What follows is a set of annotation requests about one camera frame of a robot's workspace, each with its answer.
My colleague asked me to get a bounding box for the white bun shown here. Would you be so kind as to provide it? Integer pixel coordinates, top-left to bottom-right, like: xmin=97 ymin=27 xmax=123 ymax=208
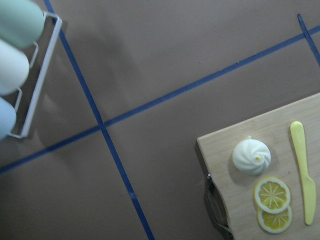
xmin=232 ymin=137 xmax=272 ymax=176

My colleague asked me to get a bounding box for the wooden cutting board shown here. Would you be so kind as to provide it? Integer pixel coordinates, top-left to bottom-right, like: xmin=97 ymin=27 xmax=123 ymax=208
xmin=197 ymin=94 xmax=320 ymax=240

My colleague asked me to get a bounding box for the lemon slice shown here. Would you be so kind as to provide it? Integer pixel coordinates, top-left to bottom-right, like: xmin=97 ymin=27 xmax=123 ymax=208
xmin=257 ymin=205 xmax=293 ymax=234
xmin=253 ymin=176 xmax=291 ymax=214

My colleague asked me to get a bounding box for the yellow plastic knife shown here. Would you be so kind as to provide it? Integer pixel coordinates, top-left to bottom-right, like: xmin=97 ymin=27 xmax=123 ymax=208
xmin=290 ymin=121 xmax=317 ymax=226

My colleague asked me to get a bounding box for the white cup rack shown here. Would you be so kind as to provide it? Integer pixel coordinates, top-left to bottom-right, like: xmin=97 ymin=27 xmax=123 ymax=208
xmin=7 ymin=11 xmax=63 ymax=139

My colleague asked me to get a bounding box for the blue cup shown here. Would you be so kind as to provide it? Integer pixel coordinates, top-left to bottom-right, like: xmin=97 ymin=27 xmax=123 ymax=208
xmin=0 ymin=97 xmax=17 ymax=141

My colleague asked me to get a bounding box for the white cup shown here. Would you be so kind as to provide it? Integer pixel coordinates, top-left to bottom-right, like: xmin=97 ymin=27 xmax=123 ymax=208
xmin=0 ymin=39 xmax=30 ymax=96

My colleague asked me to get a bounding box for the green cup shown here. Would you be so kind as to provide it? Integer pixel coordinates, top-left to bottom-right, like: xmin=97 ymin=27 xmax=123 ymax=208
xmin=0 ymin=0 xmax=45 ymax=49

